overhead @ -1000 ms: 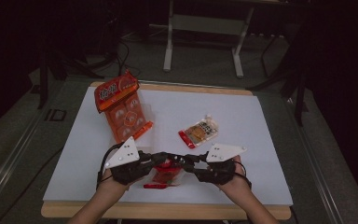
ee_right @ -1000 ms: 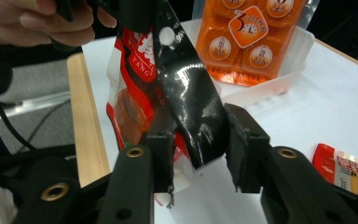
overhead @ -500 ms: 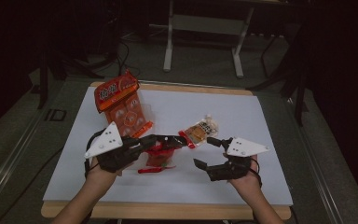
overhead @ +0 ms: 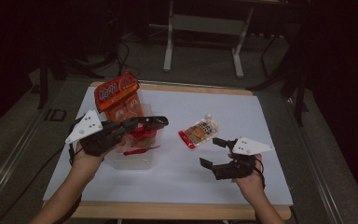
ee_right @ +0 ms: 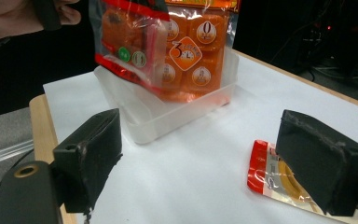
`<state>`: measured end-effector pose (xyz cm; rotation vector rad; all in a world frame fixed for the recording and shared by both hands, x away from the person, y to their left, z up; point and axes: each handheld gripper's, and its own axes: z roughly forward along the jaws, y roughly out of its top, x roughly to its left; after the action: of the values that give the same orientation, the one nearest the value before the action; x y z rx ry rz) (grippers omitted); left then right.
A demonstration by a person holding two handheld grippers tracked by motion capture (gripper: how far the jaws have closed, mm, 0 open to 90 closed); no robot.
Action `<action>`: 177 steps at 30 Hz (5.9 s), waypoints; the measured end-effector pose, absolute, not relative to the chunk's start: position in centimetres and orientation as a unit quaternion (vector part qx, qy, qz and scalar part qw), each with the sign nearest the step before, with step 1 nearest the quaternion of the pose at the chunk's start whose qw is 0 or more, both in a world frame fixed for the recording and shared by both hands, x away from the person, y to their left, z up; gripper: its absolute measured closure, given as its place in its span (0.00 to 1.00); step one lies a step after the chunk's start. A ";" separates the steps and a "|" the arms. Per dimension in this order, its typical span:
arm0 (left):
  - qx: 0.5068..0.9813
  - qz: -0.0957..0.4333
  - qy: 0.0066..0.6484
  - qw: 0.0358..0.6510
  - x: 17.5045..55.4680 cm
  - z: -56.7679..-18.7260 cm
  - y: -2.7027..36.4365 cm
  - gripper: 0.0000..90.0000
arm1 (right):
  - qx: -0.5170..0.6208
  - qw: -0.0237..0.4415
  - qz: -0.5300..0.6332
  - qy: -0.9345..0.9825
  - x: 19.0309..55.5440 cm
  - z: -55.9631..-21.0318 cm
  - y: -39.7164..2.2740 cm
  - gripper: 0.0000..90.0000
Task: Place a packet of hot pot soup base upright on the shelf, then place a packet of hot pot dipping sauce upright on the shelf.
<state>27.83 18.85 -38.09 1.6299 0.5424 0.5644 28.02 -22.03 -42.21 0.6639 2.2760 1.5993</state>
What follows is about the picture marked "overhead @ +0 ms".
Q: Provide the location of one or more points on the black tripod stand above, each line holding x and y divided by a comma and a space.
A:
295, 74

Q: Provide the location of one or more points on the person's right hand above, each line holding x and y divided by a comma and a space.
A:
251, 185

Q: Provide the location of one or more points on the black metal stand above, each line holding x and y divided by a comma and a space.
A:
43, 77

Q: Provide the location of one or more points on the white table mat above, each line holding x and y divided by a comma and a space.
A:
183, 105

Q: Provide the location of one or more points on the small yellow red snack packet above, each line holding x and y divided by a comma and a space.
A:
197, 132

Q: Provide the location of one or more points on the small red black snack packet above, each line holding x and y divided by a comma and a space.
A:
141, 140

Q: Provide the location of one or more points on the metal floor rail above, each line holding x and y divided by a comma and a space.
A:
9, 165
317, 161

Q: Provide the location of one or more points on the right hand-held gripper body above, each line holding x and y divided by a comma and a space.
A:
250, 146

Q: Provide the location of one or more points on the black floor plate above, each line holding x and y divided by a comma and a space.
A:
56, 115

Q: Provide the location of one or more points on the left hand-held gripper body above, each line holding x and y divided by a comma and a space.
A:
87, 126

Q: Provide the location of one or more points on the person's left hand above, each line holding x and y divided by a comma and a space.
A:
87, 163

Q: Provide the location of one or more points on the clear plastic container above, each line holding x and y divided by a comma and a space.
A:
135, 160

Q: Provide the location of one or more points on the large orange snack packet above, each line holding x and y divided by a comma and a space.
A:
115, 91

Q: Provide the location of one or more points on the white metal desk frame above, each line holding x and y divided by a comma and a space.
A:
208, 25

